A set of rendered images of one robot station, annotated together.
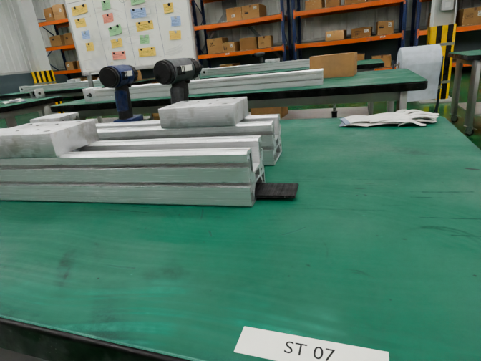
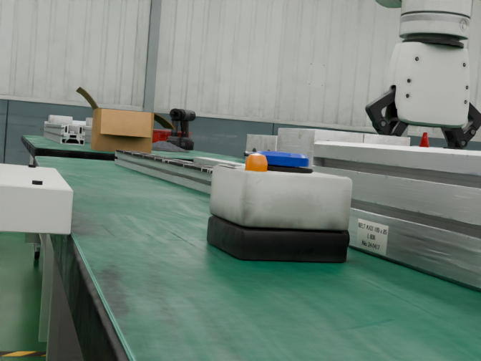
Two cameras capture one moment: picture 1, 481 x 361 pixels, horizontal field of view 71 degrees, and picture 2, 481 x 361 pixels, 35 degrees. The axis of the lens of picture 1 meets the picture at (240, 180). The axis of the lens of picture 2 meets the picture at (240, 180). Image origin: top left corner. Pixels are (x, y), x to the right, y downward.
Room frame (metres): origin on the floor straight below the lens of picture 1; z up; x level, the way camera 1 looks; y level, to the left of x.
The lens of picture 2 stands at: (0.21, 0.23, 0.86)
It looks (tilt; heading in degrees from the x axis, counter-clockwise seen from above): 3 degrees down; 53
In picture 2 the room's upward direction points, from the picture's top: 5 degrees clockwise
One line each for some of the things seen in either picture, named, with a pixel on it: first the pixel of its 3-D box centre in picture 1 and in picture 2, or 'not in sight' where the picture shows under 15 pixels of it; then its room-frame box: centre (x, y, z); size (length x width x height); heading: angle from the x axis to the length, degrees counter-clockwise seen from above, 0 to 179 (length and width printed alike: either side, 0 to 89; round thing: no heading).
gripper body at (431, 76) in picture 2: not in sight; (429, 80); (0.97, 0.87, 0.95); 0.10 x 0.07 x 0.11; 162
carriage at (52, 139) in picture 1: (43, 145); not in sight; (0.61, 0.35, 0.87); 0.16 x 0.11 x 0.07; 72
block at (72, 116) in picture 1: (56, 132); not in sight; (1.03, 0.54, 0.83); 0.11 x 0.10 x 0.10; 168
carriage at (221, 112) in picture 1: (206, 118); not in sight; (0.72, 0.06, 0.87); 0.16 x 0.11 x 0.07; 72
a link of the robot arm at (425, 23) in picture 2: not in sight; (435, 31); (0.98, 0.87, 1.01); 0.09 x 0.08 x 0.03; 162
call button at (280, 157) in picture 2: not in sight; (280, 165); (0.57, 0.66, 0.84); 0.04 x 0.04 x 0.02
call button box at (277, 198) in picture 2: not in sight; (287, 210); (0.58, 0.66, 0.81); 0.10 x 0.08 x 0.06; 162
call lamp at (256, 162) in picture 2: not in sight; (256, 161); (0.54, 0.64, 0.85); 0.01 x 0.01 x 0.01
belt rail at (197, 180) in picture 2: not in sight; (174, 171); (0.94, 1.38, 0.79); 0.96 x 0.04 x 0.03; 72
